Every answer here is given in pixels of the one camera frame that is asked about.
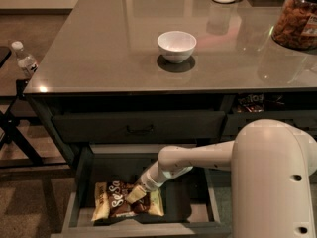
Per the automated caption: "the dark snack bag in drawer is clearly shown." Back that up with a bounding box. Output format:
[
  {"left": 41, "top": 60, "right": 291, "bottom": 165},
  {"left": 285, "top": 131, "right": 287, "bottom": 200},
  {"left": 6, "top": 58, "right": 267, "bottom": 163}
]
[{"left": 233, "top": 93, "right": 285, "bottom": 113}]

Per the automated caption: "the grey kitchen island cabinet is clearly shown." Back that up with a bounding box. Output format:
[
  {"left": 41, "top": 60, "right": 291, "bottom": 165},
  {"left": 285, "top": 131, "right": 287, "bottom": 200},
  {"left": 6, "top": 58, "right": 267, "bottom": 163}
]
[{"left": 26, "top": 0, "right": 317, "bottom": 169}]

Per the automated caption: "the grey top right drawer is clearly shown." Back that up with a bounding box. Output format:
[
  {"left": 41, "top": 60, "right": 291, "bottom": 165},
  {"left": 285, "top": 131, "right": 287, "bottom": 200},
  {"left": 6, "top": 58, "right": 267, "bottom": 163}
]
[{"left": 221, "top": 110, "right": 317, "bottom": 141}]

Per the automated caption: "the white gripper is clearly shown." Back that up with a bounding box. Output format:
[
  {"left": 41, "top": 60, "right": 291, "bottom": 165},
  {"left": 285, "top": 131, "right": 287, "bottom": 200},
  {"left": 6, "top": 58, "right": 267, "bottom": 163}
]
[{"left": 126, "top": 162, "right": 171, "bottom": 204}]

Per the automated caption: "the white ceramic bowl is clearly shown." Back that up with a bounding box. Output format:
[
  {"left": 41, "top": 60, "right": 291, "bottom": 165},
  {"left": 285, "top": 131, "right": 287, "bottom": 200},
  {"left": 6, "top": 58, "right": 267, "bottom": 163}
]
[{"left": 157, "top": 31, "right": 197, "bottom": 63}]

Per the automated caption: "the open grey middle drawer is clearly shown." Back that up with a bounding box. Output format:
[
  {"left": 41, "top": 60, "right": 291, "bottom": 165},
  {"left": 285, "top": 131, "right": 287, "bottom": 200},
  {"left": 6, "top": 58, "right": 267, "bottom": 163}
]
[{"left": 52, "top": 145, "right": 231, "bottom": 238}]

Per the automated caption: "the black folding side table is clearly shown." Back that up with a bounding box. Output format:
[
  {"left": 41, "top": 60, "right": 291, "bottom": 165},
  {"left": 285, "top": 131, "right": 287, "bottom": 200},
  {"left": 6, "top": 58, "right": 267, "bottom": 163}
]
[{"left": 0, "top": 45, "right": 68, "bottom": 169}]

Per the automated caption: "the grey top left drawer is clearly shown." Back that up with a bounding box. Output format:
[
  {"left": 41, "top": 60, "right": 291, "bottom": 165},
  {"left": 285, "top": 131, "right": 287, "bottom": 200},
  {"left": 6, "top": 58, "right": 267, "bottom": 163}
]
[{"left": 52, "top": 110, "right": 225, "bottom": 144}]

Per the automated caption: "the clear plastic water bottle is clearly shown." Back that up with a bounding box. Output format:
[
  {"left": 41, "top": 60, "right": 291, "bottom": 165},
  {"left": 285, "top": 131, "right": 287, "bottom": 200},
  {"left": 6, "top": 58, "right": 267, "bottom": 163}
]
[{"left": 11, "top": 41, "right": 38, "bottom": 78}]

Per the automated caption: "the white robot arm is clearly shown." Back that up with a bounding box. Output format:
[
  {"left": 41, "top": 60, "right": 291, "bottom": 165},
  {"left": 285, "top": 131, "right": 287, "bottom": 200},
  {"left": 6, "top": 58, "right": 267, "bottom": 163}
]
[{"left": 127, "top": 119, "right": 317, "bottom": 238}]

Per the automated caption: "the brown SenSal chip bag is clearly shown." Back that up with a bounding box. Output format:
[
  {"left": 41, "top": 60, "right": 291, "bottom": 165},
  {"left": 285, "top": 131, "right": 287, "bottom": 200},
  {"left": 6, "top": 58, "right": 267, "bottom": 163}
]
[{"left": 92, "top": 180, "right": 164, "bottom": 221}]

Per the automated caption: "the clear jar of nuts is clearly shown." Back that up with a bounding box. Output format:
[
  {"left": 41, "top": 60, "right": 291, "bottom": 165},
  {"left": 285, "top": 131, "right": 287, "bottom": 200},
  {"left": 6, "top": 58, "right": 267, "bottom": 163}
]
[{"left": 271, "top": 0, "right": 317, "bottom": 50}]

